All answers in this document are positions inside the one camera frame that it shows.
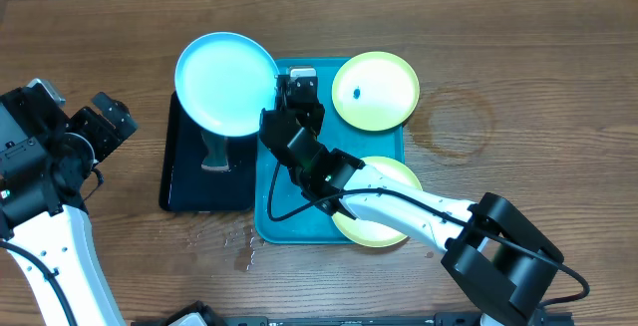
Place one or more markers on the teal plastic tray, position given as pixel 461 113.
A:
pixel 313 226

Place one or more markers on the green brown sponge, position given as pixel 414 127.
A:
pixel 216 158

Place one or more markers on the black plastic tray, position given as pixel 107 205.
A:
pixel 186 187

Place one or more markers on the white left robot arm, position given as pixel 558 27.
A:
pixel 46 157

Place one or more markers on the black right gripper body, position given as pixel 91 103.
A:
pixel 317 123

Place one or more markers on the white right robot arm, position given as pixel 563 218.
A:
pixel 497 257

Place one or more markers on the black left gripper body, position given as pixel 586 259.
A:
pixel 102 138

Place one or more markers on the yellow plate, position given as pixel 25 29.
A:
pixel 375 91
pixel 369 233

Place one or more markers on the light blue plate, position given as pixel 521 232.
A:
pixel 223 81

